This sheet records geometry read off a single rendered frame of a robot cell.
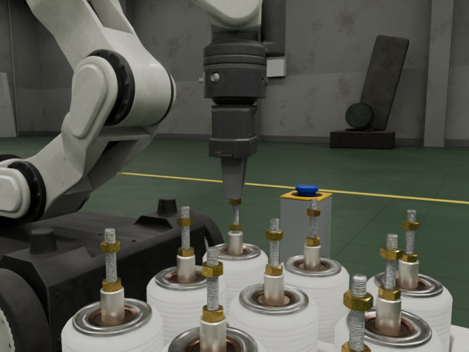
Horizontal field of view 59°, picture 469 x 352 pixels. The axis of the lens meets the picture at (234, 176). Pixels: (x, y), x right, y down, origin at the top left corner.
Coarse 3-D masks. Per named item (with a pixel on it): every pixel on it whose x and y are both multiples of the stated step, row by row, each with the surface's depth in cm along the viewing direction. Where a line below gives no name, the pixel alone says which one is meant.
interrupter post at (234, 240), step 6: (228, 234) 60; (234, 234) 60; (240, 234) 60; (228, 240) 60; (234, 240) 60; (240, 240) 60; (228, 246) 61; (234, 246) 60; (240, 246) 60; (228, 252) 61; (234, 252) 60; (240, 252) 60
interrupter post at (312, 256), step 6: (306, 246) 54; (312, 246) 54; (318, 246) 54; (306, 252) 54; (312, 252) 54; (318, 252) 54; (306, 258) 54; (312, 258) 54; (318, 258) 54; (306, 264) 54; (312, 264) 54; (318, 264) 54
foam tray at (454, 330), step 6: (348, 312) 59; (228, 318) 56; (228, 324) 55; (450, 330) 53; (456, 330) 53; (462, 330) 53; (468, 330) 53; (450, 336) 52; (456, 336) 51; (462, 336) 51; (468, 336) 51; (318, 342) 50; (324, 342) 50; (450, 342) 52; (456, 342) 50; (462, 342) 50; (468, 342) 50; (318, 348) 49; (324, 348) 49; (330, 348) 49; (450, 348) 52; (456, 348) 49; (462, 348) 49; (468, 348) 49
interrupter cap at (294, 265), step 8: (296, 256) 58; (288, 264) 55; (296, 264) 56; (320, 264) 56; (328, 264) 56; (336, 264) 55; (296, 272) 52; (304, 272) 52; (312, 272) 52; (320, 272) 52; (328, 272) 52; (336, 272) 52
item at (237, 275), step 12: (264, 252) 62; (228, 264) 57; (240, 264) 57; (252, 264) 57; (264, 264) 59; (228, 276) 57; (240, 276) 57; (252, 276) 57; (228, 288) 57; (240, 288) 57; (228, 300) 57; (228, 312) 58
